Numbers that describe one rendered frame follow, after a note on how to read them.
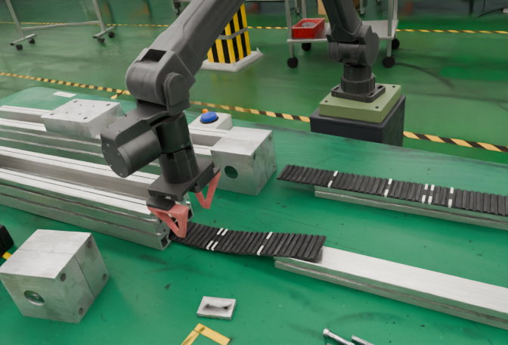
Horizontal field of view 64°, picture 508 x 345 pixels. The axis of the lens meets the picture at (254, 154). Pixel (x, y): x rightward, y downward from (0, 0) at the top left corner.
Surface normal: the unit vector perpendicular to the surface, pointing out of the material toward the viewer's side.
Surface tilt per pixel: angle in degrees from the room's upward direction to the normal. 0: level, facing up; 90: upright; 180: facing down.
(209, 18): 87
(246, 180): 90
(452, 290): 0
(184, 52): 87
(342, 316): 0
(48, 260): 0
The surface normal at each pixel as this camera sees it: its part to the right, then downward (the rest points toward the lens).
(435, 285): -0.14, -0.85
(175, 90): 0.77, 0.23
